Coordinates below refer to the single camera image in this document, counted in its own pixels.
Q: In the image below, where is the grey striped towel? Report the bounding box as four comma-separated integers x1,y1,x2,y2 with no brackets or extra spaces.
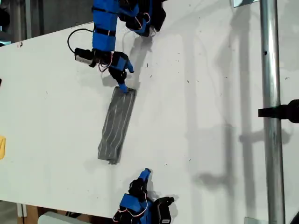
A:
97,86,138,166

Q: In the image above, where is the yellow object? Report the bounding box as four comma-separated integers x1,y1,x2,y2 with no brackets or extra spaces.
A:
0,135,7,161

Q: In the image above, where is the black clamp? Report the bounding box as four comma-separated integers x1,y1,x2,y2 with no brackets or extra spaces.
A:
257,99,299,124

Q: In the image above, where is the red white servo wire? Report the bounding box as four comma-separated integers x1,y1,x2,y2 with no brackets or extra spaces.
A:
98,51,115,73

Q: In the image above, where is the black camera stalk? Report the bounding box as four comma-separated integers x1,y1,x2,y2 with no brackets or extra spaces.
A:
88,49,98,68

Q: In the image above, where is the black silver camera box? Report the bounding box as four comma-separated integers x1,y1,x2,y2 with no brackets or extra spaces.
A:
74,47,93,64

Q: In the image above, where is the black camera cable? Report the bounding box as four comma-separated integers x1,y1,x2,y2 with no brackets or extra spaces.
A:
67,28,95,51

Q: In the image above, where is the steel post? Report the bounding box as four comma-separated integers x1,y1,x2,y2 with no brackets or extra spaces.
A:
259,0,287,224

